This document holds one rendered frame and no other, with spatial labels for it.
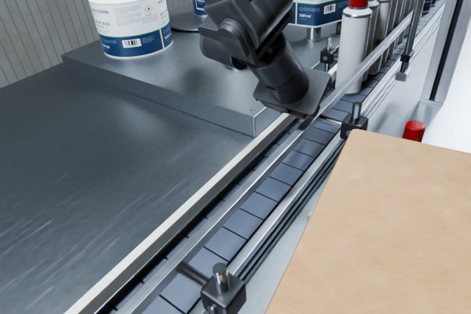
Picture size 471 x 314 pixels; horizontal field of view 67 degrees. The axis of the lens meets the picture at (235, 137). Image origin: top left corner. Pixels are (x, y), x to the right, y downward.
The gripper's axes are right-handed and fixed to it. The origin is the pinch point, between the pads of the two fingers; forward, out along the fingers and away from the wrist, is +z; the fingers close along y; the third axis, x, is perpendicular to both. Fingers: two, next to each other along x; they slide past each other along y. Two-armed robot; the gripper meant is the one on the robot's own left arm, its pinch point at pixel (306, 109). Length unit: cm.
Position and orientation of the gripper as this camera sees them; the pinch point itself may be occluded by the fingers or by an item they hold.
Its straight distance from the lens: 60.4
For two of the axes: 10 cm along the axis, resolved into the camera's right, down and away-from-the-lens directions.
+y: -8.0, -3.1, 5.2
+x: -4.2, 9.0, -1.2
